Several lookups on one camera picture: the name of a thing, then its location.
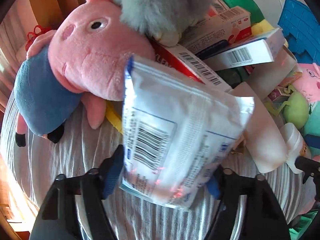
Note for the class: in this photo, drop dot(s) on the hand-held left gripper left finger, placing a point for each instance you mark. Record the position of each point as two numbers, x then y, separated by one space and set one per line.
112 177

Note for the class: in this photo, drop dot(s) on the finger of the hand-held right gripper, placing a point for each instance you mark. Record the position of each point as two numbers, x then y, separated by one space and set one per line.
310 167

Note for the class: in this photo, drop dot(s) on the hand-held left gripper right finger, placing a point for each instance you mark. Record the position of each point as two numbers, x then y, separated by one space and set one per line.
214 188

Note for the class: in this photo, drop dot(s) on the white foil pouch with barcode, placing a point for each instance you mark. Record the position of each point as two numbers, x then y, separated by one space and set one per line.
180 130

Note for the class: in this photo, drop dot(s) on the pig plush teal body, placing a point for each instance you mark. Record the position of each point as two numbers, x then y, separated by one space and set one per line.
311 80

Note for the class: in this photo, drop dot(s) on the pig plush blue body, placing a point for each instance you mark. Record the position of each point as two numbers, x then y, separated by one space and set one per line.
95 55

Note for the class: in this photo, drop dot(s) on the blue plastic storage crate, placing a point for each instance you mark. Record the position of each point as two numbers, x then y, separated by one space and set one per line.
297 30

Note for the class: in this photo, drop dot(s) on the white tube orange print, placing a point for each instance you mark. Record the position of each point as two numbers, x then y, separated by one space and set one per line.
296 145

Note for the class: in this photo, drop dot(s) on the large white plastic tube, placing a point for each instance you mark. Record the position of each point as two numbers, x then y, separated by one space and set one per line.
262 135

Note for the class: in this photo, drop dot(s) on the green yellow medicine box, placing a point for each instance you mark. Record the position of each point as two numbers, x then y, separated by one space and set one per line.
113 117

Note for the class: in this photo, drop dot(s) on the green cloth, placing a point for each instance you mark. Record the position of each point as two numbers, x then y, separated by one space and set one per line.
307 227

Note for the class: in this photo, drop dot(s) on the light green round plush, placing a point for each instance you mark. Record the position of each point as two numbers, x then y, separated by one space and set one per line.
296 107

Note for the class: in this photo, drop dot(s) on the pile of medicine boxes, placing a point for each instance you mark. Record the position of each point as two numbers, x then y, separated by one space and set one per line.
240 55

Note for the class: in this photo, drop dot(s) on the pink curtain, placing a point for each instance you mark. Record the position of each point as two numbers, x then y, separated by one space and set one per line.
12 55

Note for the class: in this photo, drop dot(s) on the red bag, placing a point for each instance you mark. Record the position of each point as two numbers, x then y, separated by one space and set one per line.
37 31

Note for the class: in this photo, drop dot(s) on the grey fluffy plush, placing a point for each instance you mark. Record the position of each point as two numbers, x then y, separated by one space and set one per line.
160 5

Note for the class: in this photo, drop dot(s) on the wooden wall column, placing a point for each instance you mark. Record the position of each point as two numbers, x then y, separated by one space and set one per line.
50 0

